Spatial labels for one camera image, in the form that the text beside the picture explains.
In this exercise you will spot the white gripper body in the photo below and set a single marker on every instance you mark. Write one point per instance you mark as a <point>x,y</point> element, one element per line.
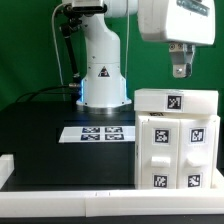
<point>185,21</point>

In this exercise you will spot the white U-shaped boundary frame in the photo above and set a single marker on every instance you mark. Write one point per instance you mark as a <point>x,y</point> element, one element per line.
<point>110,202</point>

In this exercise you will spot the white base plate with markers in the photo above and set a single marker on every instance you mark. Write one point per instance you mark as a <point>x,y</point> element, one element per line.
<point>78,134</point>

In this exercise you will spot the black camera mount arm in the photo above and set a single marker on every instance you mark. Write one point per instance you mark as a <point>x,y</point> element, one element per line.
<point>67,29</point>

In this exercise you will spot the white cabinet box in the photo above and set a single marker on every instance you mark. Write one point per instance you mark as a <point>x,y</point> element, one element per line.
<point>141,117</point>

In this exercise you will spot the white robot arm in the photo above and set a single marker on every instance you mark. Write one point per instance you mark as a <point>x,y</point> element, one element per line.
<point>103,89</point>

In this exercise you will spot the white cabinet door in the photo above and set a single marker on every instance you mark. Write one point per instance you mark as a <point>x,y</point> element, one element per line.
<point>195,157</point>
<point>159,152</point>

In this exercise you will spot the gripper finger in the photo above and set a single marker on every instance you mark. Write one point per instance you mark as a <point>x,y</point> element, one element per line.
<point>182,56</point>

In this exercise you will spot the white cabinet top block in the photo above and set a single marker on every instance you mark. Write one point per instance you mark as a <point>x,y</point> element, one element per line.
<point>176,101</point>

